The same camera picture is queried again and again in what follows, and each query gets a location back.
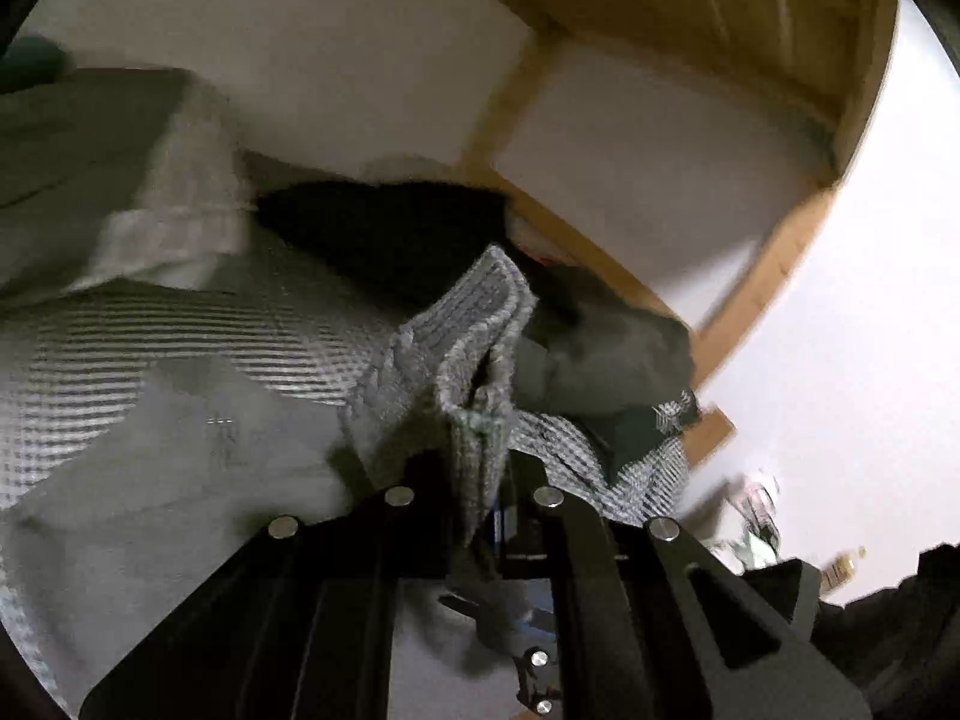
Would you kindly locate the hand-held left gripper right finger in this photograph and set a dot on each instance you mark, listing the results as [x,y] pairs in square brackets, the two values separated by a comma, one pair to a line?
[541,532]

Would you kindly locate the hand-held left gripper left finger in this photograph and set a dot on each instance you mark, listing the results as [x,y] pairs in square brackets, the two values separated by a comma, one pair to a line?
[424,517]

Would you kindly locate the grey waffle-weave towel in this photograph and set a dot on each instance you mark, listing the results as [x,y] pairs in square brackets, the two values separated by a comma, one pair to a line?
[465,360]

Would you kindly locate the dark grey garment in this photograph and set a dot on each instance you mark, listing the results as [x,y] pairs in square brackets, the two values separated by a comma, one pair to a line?
[607,360]

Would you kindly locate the small clutter pile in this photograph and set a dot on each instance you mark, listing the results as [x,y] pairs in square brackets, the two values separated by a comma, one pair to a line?
[757,517]

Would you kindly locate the black white checked bed sheet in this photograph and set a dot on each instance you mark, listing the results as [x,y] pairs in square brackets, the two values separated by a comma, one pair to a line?
[225,337]

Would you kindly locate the black cloth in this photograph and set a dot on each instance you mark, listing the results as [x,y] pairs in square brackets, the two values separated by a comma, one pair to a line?
[382,232]

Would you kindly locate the dark cloth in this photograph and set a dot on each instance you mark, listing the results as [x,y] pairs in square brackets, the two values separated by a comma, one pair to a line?
[892,637]

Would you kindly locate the white striped towel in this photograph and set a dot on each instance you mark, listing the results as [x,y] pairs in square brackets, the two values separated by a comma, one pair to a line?
[187,232]

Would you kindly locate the grey duvet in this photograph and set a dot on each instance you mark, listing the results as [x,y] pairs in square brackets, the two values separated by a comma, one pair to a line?
[82,150]

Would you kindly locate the teal pillow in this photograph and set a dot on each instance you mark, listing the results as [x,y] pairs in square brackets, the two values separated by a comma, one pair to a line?
[30,60]

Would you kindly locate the wooden bunk bed frame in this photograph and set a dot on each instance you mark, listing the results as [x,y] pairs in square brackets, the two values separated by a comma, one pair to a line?
[712,7]

